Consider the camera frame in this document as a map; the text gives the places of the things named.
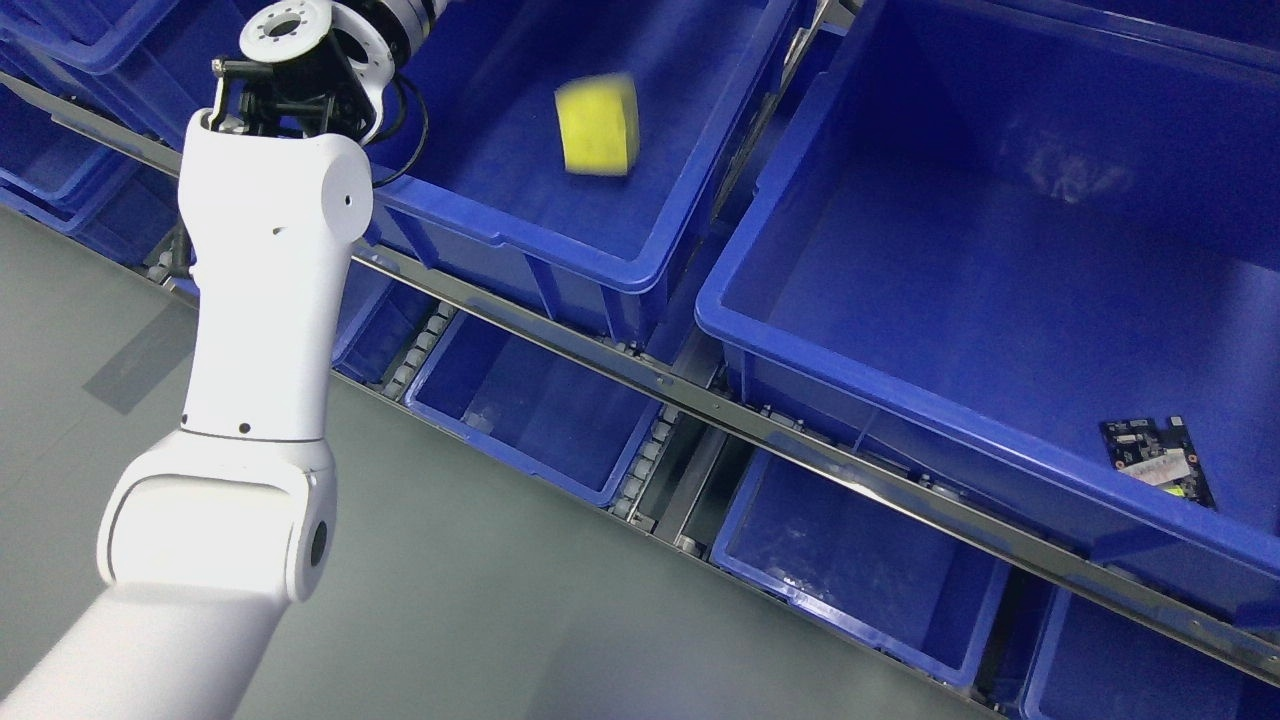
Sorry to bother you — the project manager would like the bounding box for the yellow foam block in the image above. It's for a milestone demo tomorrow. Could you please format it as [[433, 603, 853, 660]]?
[[554, 73, 640, 177]]

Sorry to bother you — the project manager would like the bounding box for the black circuit board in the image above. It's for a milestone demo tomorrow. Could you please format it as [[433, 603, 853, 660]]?
[[1098, 415, 1217, 509]]

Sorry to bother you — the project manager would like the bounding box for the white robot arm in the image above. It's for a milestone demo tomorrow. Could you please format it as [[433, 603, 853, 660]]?
[[3, 1, 447, 719]]

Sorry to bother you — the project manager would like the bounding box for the large blue plastic bin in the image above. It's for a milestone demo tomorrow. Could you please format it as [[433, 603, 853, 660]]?
[[367, 1, 815, 345], [696, 1, 1279, 632]]

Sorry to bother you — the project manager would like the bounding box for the metal roller shelf rack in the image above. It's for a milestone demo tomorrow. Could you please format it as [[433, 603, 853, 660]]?
[[0, 70, 1280, 720]]

